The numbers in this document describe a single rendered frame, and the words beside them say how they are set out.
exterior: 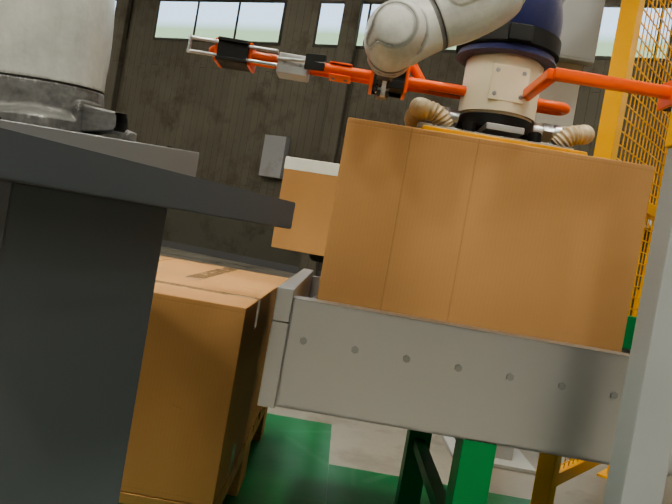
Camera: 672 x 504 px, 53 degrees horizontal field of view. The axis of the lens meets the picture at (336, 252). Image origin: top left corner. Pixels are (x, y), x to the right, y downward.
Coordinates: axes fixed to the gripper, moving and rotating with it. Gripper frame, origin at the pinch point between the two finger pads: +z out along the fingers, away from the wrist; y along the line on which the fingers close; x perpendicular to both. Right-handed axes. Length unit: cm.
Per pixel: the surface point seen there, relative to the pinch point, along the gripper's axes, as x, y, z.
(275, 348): -11, 57, -37
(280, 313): -11, 51, -37
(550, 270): 38, 36, -21
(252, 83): -209, -192, 1022
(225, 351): -22, 62, -22
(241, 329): -20, 57, -21
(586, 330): 46, 46, -22
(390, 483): 23, 108, 50
